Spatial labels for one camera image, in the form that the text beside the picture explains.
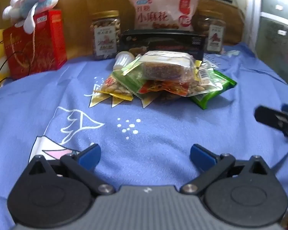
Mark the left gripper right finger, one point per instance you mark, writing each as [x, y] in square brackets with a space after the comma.
[212, 168]

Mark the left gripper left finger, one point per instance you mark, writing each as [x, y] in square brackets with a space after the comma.
[82, 166]

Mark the red spicy snack packet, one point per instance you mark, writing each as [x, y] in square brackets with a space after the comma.
[180, 89]

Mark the yellow peanut snack packet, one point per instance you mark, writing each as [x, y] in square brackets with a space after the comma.
[112, 87]

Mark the clear brown cake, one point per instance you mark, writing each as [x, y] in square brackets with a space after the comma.
[159, 65]

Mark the small white bottle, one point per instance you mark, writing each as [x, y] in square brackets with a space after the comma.
[122, 59]

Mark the black tin snack box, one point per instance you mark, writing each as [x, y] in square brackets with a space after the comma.
[141, 41]

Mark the light green snack packet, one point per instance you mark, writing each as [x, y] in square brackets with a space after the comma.
[131, 77]

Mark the blue printed tablecloth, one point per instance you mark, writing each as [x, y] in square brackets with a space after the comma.
[49, 114]

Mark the right nut jar gold lid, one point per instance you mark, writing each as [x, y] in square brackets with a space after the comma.
[212, 32]

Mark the nut jar gold lid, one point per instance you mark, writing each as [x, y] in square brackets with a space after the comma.
[212, 32]
[106, 30]

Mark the red gift bag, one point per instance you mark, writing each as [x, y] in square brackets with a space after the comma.
[43, 50]

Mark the left nut jar gold lid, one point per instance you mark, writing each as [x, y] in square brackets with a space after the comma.
[106, 30]

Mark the pink twist snack bag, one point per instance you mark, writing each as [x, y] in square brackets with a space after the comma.
[164, 14]

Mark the wooden board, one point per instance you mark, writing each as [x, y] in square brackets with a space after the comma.
[65, 29]

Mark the pink blue plush toy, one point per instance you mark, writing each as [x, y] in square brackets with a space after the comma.
[26, 10]

